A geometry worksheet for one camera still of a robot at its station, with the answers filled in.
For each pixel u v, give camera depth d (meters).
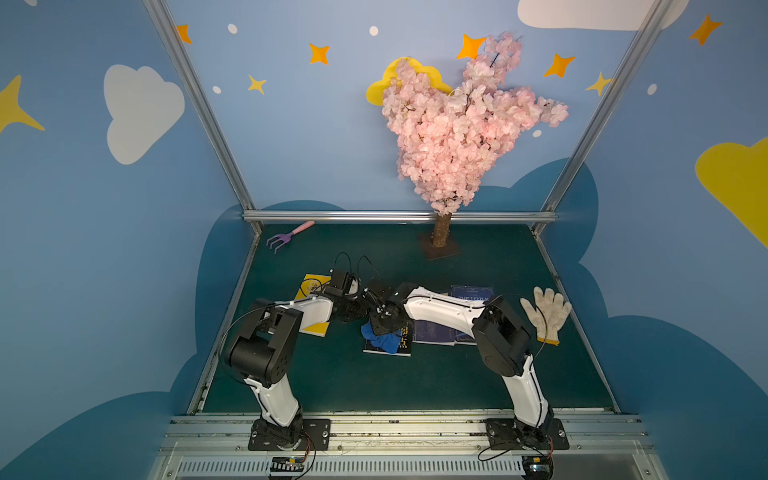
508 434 0.74
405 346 0.88
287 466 0.73
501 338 0.52
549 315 0.97
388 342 0.86
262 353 0.48
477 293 1.01
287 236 1.16
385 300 0.70
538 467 0.73
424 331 0.93
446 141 0.72
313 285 1.02
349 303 0.84
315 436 0.75
